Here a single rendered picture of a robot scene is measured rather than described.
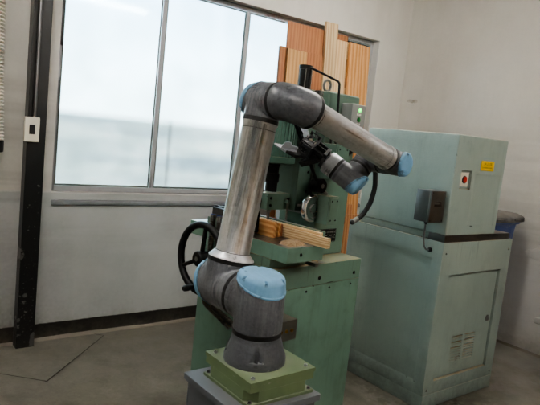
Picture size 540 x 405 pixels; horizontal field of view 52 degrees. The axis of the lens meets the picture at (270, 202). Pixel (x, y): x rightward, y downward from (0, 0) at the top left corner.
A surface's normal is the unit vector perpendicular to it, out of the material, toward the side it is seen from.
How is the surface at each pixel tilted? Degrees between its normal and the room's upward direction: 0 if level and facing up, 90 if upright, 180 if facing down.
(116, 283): 90
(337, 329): 90
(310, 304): 90
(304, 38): 88
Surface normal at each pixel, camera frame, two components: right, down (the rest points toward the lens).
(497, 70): -0.79, -0.01
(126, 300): 0.61, 0.16
